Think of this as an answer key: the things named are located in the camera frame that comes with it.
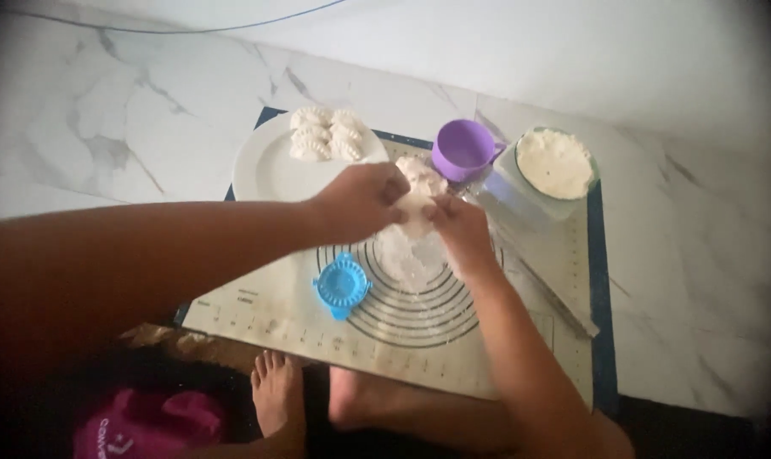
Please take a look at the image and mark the person's left hand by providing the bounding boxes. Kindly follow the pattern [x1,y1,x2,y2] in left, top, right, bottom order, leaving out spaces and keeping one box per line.
[304,161,412,247]

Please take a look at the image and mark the person's right hand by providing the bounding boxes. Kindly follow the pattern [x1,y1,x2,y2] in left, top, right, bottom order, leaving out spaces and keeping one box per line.
[422,194,500,276]

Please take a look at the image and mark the white dough piece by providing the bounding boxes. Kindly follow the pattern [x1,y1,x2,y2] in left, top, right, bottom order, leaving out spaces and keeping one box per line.
[394,191,438,242]

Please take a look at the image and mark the white dough ball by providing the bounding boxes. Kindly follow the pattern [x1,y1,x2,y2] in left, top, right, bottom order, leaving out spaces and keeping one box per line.
[395,156,450,198]

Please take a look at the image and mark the purple plastic cup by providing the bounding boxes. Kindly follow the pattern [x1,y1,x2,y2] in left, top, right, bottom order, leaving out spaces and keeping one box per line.
[430,119,507,184]

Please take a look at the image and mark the heap of loose flour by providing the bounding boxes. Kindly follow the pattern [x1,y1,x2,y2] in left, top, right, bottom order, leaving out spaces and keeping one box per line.
[374,224,451,295]

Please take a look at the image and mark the clear rectangular container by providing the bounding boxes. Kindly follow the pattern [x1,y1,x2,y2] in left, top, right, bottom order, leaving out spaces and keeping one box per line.
[473,145,598,225]

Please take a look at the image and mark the pile of white dumplings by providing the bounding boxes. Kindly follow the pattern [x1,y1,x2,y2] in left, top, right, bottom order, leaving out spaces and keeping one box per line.
[288,105,368,163]

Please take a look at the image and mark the blue dumpling press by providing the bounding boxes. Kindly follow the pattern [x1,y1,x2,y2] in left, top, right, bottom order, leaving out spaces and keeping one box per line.
[313,252,373,321]

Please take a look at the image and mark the round bowl of flour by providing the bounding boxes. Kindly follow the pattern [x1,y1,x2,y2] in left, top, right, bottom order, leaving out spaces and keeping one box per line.
[514,126,600,202]

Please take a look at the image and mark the white round plate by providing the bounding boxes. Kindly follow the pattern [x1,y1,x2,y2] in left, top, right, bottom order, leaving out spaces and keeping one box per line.
[232,110,390,204]

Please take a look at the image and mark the clear rolling pin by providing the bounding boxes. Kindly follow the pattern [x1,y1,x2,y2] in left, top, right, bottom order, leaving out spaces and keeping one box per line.
[495,235,600,339]

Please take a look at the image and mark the beige baking mat blue border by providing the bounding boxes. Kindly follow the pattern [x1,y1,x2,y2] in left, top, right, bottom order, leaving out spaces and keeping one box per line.
[174,106,619,418]

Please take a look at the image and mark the person's bare foot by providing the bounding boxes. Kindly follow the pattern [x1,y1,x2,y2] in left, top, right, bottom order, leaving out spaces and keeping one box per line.
[250,350,308,442]
[327,365,510,456]

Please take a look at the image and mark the brown patterned cloth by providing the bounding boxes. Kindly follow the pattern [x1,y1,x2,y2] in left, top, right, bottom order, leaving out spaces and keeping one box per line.
[119,323,259,374]

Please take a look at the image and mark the pink garment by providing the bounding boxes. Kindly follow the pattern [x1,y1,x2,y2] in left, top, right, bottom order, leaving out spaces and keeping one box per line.
[73,389,227,459]

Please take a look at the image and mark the thin blue cable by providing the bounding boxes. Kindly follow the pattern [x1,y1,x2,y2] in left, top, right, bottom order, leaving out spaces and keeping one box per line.
[12,0,349,35]

